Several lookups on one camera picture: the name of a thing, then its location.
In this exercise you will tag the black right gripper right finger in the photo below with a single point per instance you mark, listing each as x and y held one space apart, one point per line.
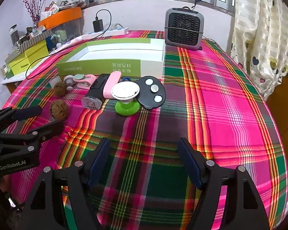
243 208

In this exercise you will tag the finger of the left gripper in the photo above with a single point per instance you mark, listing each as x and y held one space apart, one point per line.
9 115
48 131

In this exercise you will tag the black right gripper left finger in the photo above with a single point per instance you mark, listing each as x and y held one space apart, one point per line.
44 206

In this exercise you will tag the brown walnut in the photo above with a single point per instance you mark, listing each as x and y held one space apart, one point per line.
59 110
60 89

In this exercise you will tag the clear small jar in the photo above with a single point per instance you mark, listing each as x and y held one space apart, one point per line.
54 81

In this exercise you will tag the black rectangular device clear cap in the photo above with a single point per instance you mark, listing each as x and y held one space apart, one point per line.
94 98

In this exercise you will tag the small white massager knob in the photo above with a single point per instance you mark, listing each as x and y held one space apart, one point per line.
69 81

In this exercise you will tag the pink device with green disc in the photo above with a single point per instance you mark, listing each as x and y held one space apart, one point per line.
84 81

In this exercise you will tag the pink oval case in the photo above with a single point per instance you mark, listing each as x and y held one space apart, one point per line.
113 79

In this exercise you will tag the white green round stand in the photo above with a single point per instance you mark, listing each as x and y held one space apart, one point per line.
125 93

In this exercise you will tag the black disc with silver dots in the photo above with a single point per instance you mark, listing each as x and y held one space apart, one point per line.
152 93

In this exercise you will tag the yellow green shoe box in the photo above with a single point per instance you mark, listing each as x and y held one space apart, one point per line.
26 59

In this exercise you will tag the striped patterned box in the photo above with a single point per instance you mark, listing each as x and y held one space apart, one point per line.
20 48

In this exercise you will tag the glass jar black lid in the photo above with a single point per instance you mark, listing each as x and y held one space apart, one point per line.
14 34

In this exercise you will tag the orange lid storage bin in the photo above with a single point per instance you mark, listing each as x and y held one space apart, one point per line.
66 23

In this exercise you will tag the plaid pink bedspread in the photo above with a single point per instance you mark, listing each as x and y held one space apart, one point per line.
144 185

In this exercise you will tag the purple flower branches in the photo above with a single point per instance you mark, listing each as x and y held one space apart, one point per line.
32 2

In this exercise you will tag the black charger adapter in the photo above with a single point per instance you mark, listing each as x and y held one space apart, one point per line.
98 25

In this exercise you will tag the green white cardboard box tray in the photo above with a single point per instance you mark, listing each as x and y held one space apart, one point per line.
133 57

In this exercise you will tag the white power strip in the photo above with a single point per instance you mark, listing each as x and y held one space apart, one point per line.
106 33

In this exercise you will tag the heart pattern curtain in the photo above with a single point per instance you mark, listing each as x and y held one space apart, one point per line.
260 42

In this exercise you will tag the grey portable heater fan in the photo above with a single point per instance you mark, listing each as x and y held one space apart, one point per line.
184 28

